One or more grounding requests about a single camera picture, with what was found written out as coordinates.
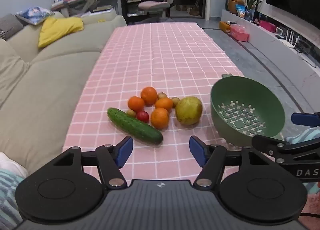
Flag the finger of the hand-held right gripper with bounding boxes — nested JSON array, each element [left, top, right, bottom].
[[291, 112, 320, 126], [252, 135, 288, 157]]

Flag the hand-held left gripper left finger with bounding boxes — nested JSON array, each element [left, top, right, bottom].
[[54, 136, 134, 189]]

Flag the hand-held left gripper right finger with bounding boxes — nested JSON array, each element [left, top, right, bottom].
[[189, 136, 269, 188]]

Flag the green cucumber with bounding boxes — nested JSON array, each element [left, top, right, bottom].
[[107, 107, 163, 145]]

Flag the red tomato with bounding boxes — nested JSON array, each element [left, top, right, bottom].
[[136, 110, 150, 123]]

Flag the yellow-green pear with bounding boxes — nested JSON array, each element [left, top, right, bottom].
[[175, 96, 203, 125]]

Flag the orange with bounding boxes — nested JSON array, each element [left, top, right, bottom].
[[128, 96, 145, 112], [155, 97, 173, 113], [150, 107, 170, 130], [141, 86, 158, 106]]

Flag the green plastic colander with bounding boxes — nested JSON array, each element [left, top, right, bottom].
[[210, 73, 286, 147]]

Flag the white marble television bench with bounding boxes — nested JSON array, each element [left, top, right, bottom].
[[221, 9, 320, 113]]

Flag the white router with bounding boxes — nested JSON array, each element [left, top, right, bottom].
[[284, 29, 301, 49]]

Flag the magenta box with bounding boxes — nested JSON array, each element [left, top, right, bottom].
[[259, 19, 277, 33]]

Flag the pink checked tablecloth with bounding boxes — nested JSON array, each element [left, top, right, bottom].
[[62, 22, 247, 188]]

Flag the beige sofa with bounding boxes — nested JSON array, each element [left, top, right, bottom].
[[0, 8, 127, 179]]

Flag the pink box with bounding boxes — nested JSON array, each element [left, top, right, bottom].
[[230, 25, 250, 42]]

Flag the white cloth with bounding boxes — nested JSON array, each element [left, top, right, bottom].
[[0, 152, 29, 178]]

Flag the orange box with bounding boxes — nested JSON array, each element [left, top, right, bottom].
[[219, 21, 232, 33]]

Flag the striped teal garment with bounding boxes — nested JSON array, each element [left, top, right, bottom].
[[0, 168, 26, 223]]

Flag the green potted plant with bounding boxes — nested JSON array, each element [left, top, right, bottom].
[[242, 0, 267, 18]]

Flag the golden vase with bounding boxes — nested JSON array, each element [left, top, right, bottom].
[[226, 0, 245, 15]]

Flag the yellow pillow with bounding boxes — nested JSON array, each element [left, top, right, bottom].
[[38, 17, 84, 48]]

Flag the pile of shoes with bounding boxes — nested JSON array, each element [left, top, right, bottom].
[[175, 4, 201, 17]]

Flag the blue printed pillow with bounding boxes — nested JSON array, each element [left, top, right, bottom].
[[15, 6, 55, 26]]

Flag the grey pillow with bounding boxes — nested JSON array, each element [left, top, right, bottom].
[[0, 13, 25, 41]]

